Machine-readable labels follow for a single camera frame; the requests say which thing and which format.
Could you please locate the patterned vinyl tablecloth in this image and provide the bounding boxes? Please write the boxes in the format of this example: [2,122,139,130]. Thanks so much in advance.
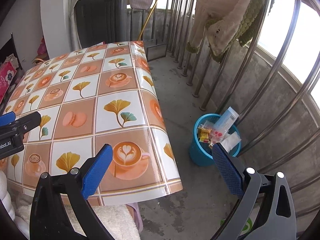
[1,41,183,206]

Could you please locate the black door panel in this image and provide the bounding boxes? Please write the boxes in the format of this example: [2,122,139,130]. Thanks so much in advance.
[75,0,126,48]

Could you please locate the yellow snack packet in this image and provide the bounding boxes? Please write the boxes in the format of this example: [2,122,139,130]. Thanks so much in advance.
[197,127,210,143]

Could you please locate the pink floral blanket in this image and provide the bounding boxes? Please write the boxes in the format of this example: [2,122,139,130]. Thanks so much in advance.
[0,54,19,102]

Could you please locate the red tote bag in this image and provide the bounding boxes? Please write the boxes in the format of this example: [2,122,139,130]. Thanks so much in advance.
[32,36,49,65]

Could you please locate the clear plastic wrapper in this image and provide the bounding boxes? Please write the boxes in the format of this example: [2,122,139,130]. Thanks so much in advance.
[198,121,228,145]

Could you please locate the metal window bars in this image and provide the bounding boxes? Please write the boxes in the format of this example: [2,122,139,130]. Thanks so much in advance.
[125,0,320,218]

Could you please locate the light blue medicine box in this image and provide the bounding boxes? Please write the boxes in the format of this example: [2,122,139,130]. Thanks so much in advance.
[214,107,239,132]

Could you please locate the framed mesh panel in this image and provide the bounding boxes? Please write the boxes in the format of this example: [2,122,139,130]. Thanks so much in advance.
[146,43,168,62]

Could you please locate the white fleece blanket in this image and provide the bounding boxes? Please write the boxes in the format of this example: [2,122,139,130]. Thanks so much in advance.
[0,171,144,240]

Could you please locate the beige knit sweater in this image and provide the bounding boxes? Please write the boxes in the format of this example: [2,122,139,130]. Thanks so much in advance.
[186,0,266,62]

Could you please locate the yellow broom stick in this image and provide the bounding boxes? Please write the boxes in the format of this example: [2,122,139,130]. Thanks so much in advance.
[138,0,158,41]

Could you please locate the white tissue paper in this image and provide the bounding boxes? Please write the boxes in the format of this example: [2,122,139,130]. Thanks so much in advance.
[221,132,241,152]

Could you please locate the blue plastic trash basket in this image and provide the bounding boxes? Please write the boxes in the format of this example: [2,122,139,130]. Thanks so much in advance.
[189,114,241,166]

